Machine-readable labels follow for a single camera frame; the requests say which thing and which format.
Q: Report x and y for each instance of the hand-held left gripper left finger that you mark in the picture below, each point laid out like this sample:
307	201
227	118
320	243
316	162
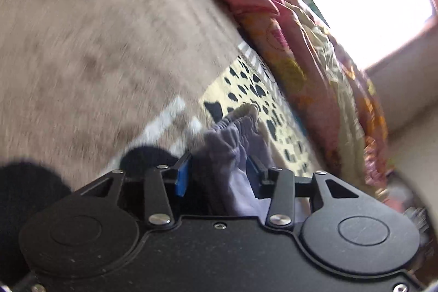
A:
181	177

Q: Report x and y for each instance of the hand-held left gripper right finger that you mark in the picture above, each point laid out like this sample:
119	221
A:
252	169

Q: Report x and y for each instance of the colourful patterned quilt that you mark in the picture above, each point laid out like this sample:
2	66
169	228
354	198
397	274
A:
308	56

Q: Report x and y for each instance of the lavender pants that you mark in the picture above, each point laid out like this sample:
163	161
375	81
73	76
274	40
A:
232	148

